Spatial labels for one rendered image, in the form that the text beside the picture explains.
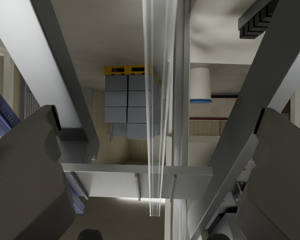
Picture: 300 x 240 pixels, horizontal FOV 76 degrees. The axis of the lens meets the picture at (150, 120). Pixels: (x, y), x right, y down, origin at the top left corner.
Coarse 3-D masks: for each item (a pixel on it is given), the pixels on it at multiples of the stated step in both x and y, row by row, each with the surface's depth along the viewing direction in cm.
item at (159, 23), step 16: (144, 0) 7; (160, 0) 7; (176, 0) 7; (144, 16) 8; (160, 16) 8; (176, 16) 8; (144, 32) 8; (160, 32) 8; (144, 48) 9; (160, 48) 9; (144, 64) 10; (160, 64) 9; (160, 80) 10; (160, 96) 11; (160, 112) 12; (160, 128) 13; (160, 144) 14; (160, 160) 16; (160, 176) 18; (160, 192) 21
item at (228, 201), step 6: (252, 156) 36; (252, 162) 30; (246, 168) 31; (252, 168) 31; (240, 174) 32; (246, 174) 32; (228, 198) 38; (222, 204) 40; (228, 204) 40; (234, 204) 40; (222, 210) 42; (228, 210) 42; (234, 210) 42; (216, 216) 44; (210, 222) 46
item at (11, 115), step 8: (0, 96) 13; (0, 104) 13; (8, 104) 13; (0, 112) 13; (8, 112) 13; (0, 120) 13; (8, 120) 13; (16, 120) 14; (0, 128) 14; (8, 128) 14; (0, 136) 14; (72, 192) 24; (80, 200) 27; (80, 208) 27
